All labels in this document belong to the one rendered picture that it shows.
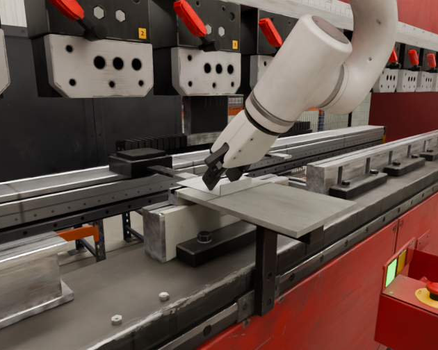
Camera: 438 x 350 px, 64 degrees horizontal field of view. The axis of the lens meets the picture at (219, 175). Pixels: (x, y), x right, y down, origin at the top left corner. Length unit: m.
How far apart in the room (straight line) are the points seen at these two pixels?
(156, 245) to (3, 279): 0.25
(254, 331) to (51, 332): 0.37
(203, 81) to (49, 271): 0.39
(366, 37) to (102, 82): 0.38
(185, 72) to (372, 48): 0.29
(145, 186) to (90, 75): 0.46
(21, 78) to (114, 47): 0.55
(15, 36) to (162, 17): 0.51
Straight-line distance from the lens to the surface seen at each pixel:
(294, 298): 0.83
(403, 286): 0.87
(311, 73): 0.50
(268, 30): 0.72
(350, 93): 0.56
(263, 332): 0.78
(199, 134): 0.68
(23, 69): 1.07
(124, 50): 0.55
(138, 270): 0.66
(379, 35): 0.55
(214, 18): 0.67
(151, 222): 0.66
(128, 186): 0.90
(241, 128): 0.56
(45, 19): 0.52
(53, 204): 0.83
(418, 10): 1.55
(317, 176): 1.06
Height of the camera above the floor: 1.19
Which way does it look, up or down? 14 degrees down
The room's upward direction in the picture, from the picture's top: straight up
